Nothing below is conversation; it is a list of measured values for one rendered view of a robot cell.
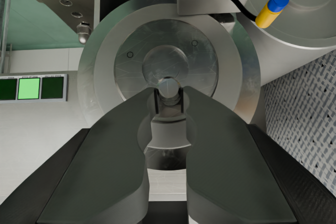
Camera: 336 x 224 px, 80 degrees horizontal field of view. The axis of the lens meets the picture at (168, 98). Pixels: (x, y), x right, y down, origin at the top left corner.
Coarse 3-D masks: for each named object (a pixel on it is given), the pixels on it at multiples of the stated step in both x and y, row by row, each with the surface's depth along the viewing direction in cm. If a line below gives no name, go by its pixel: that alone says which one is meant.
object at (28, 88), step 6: (36, 78) 51; (24, 84) 51; (30, 84) 50; (36, 84) 50; (24, 90) 50; (30, 90) 50; (36, 90) 50; (18, 96) 50; (24, 96) 50; (30, 96) 50; (36, 96) 50
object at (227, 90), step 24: (120, 24) 16; (192, 24) 16; (216, 24) 16; (216, 48) 16; (96, 72) 16; (240, 72) 15; (96, 96) 15; (120, 96) 15; (216, 96) 15; (168, 144) 15
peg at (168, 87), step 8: (160, 80) 11; (168, 80) 11; (176, 80) 11; (160, 88) 11; (168, 88) 11; (176, 88) 11; (160, 96) 11; (168, 96) 11; (176, 96) 11; (168, 104) 13
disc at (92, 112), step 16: (128, 0) 17; (144, 0) 17; (160, 0) 17; (176, 0) 17; (112, 16) 17; (224, 16) 17; (96, 32) 17; (240, 32) 16; (96, 48) 17; (240, 48) 16; (80, 64) 17; (256, 64) 16; (80, 80) 16; (256, 80) 16; (80, 96) 16; (240, 96) 16; (256, 96) 16; (96, 112) 16; (240, 112) 15; (160, 160) 15; (176, 160) 15
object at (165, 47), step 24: (144, 24) 15; (168, 24) 15; (120, 48) 15; (144, 48) 14; (168, 48) 15; (192, 48) 14; (120, 72) 14; (144, 72) 15; (168, 72) 14; (192, 72) 14; (216, 72) 14; (168, 120) 14
